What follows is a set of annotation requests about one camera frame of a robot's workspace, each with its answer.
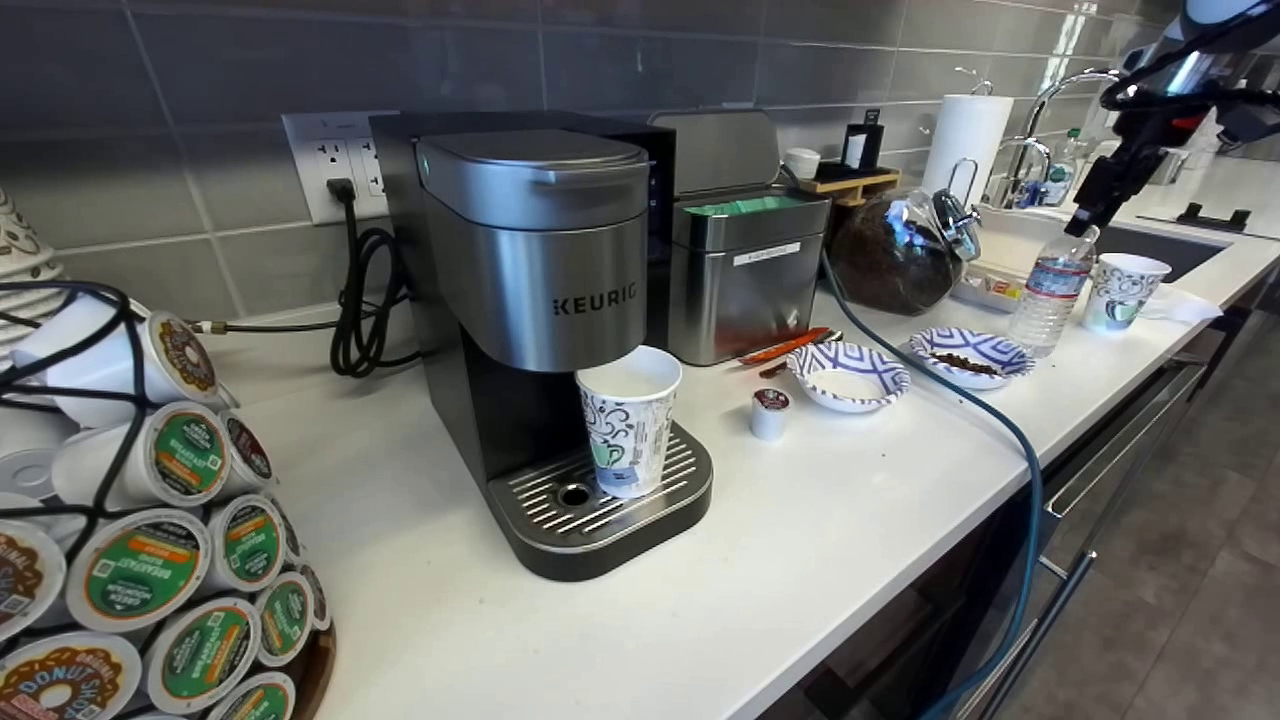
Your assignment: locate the clear soap bottle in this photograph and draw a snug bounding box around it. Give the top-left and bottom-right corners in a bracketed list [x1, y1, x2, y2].
[1039, 127, 1087, 208]

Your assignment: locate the clear plastic water bottle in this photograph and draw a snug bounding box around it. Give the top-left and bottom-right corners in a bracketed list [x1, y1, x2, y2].
[1007, 224, 1101, 359]

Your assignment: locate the heap of coffee beans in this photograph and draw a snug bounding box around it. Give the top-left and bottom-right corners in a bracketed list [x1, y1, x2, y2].
[929, 350, 1003, 378]

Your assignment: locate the glass jar of coffee beans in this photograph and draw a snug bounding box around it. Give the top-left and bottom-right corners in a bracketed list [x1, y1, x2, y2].
[827, 158, 984, 317]

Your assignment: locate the small coffee pod dark lid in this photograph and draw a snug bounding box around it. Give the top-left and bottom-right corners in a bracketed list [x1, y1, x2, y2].
[749, 387, 794, 444]

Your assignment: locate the silver black coffee machine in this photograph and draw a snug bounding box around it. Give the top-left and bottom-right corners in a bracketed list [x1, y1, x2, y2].
[369, 109, 716, 584]

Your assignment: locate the coffee pod dark red lid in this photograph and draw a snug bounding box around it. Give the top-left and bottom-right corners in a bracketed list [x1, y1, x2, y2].
[220, 409, 278, 497]

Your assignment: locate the coffee pod green lid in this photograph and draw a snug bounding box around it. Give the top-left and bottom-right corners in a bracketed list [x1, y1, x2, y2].
[205, 493, 292, 594]
[204, 671, 297, 720]
[145, 596, 264, 716]
[254, 571, 317, 669]
[64, 507, 212, 634]
[50, 400, 234, 512]

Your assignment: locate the coffee pod brown lid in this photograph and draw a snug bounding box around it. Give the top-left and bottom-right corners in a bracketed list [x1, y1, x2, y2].
[8, 293, 223, 429]
[0, 518, 68, 643]

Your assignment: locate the coffee pod doughnut print lid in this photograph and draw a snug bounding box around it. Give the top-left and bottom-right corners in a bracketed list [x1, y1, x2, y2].
[0, 630, 144, 720]

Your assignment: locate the flat black object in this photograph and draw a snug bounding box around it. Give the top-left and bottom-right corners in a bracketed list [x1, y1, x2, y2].
[1135, 202, 1280, 242]

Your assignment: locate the sink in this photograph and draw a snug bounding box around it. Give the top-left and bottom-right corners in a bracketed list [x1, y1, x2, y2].
[975, 204, 1233, 289]

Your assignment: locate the small chrome tap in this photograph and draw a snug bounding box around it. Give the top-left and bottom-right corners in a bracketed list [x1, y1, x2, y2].
[984, 136, 1053, 209]

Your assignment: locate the patterned paper cup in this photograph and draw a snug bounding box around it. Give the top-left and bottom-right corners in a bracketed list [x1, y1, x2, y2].
[575, 345, 684, 500]
[1082, 252, 1172, 335]

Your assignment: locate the white paper napkin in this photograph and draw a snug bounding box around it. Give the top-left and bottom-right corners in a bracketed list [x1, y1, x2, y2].
[1140, 284, 1224, 327]

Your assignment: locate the paper towel roll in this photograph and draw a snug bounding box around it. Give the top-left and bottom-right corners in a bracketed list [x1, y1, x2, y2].
[919, 67, 1017, 207]

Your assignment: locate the glass jar lid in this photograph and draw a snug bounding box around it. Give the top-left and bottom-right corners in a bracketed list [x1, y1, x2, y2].
[931, 158, 984, 264]

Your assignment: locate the tray of packets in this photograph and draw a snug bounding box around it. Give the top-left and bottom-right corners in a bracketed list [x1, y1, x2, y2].
[949, 261, 1031, 314]

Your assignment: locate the patterned paper bowl with beans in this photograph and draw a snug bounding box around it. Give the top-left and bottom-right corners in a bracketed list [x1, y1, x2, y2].
[907, 325, 1037, 390]

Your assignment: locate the black holder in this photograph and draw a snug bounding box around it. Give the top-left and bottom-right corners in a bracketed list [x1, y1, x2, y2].
[842, 108, 887, 173]

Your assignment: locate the wooden stand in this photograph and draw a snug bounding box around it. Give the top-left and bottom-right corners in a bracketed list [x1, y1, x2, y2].
[798, 164, 903, 208]

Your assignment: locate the empty patterned paper bowl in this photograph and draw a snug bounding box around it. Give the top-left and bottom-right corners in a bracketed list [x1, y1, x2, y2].
[785, 340, 914, 415]

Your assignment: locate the row of green packets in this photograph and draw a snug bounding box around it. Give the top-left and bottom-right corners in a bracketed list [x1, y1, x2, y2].
[684, 194, 809, 218]

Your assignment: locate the orange sachet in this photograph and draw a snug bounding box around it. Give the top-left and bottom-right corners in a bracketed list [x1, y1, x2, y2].
[738, 326, 835, 367]

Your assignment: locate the metal tin box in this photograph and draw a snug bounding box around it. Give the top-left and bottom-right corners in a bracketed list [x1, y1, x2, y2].
[650, 108, 833, 367]

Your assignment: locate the metal tin lid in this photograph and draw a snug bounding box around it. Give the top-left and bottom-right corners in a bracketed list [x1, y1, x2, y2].
[650, 108, 782, 198]

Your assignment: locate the stack of patterned paper bowls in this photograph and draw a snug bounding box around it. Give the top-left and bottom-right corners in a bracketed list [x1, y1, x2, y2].
[0, 185, 69, 353]

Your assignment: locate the drawer handle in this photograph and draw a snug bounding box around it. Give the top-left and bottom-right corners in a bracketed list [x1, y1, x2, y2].
[1043, 358, 1208, 522]
[955, 548, 1098, 720]

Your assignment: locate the teal cable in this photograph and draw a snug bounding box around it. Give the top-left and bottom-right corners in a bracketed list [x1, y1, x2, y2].
[818, 248, 1047, 720]

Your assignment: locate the black power cable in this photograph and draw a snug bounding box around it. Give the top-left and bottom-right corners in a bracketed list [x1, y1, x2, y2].
[326, 177, 423, 380]

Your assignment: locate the white wall socket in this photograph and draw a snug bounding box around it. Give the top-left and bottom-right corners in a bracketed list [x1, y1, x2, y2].
[281, 109, 400, 227]

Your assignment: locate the grey braided cable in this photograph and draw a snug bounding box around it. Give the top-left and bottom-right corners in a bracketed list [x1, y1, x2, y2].
[188, 313, 346, 336]

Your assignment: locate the black wire pod rack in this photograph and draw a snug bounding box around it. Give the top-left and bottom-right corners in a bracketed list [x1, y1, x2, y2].
[0, 280, 337, 720]

